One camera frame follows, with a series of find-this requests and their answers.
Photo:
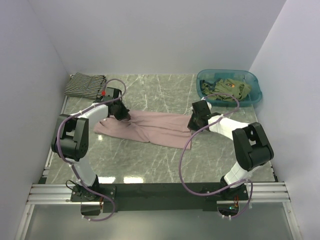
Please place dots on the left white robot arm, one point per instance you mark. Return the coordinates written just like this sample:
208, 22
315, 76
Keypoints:
71, 138

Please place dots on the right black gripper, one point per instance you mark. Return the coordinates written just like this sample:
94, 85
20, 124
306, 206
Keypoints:
190, 124

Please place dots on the pink tank top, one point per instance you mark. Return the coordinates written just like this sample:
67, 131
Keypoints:
159, 128

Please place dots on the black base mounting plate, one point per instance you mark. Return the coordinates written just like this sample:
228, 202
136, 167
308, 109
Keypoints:
158, 196

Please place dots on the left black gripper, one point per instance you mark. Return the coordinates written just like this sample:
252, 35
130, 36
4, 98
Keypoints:
124, 114

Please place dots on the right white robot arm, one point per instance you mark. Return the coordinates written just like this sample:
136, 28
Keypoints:
251, 145

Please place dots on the teal plastic basket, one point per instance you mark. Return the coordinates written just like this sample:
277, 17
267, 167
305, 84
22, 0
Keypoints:
212, 75

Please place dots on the striped folded tank top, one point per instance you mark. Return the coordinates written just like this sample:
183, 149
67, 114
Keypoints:
85, 86

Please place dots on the olive green tank top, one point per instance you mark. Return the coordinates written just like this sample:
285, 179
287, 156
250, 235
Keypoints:
225, 89

